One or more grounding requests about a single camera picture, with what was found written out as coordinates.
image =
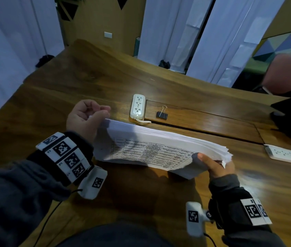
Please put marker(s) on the person's left hand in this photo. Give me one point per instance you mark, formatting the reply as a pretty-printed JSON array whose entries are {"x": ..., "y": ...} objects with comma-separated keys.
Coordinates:
[{"x": 81, "y": 120}]

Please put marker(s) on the person's right hand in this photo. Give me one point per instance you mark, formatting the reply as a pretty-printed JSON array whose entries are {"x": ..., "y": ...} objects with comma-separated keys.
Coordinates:
[{"x": 220, "y": 171}]

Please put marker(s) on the pile of printed white papers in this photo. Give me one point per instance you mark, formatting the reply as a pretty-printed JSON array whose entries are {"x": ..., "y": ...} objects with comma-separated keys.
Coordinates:
[{"x": 161, "y": 141}]

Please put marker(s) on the black binder clip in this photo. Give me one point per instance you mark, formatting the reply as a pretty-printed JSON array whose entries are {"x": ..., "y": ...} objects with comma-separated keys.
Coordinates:
[{"x": 162, "y": 115}]

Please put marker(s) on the person's left forearm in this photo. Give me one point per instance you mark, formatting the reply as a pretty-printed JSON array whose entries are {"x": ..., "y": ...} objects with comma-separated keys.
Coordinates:
[{"x": 11, "y": 198}]

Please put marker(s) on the person's right forearm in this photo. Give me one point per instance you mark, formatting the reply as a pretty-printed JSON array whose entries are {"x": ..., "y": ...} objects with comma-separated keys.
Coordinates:
[{"x": 227, "y": 203}]

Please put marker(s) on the person's dark clothed torso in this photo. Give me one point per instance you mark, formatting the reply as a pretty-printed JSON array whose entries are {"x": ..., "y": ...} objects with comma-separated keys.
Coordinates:
[{"x": 114, "y": 236}]

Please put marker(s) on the white marker wristband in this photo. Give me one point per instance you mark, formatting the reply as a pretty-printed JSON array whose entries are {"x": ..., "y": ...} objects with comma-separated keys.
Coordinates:
[
  {"x": 253, "y": 210},
  {"x": 63, "y": 149}
]

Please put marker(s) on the white power strip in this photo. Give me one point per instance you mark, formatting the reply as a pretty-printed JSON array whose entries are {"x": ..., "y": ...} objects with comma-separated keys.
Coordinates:
[
  {"x": 281, "y": 153},
  {"x": 137, "y": 106}
]

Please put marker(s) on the black floor object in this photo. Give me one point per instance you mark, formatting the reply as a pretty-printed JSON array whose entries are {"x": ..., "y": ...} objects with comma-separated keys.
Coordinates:
[
  {"x": 164, "y": 64},
  {"x": 45, "y": 61}
]

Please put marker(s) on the teal cylinder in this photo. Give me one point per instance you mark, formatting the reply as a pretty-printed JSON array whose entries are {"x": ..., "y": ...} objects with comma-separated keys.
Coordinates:
[{"x": 136, "y": 47}]

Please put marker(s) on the white curtain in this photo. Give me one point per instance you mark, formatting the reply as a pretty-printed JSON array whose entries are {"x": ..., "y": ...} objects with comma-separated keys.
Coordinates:
[
  {"x": 6, "y": 56},
  {"x": 161, "y": 28},
  {"x": 225, "y": 35}
]

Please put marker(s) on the colourful triangle patterned panel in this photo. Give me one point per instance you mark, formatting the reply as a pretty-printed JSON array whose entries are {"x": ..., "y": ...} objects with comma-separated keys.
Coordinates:
[{"x": 284, "y": 43}]

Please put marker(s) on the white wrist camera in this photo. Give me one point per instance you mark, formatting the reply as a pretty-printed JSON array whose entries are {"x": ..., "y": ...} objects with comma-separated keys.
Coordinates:
[
  {"x": 94, "y": 183},
  {"x": 193, "y": 217}
]

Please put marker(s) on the white wall outlet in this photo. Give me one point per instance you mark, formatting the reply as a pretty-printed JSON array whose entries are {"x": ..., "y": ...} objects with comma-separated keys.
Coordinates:
[{"x": 108, "y": 35}]

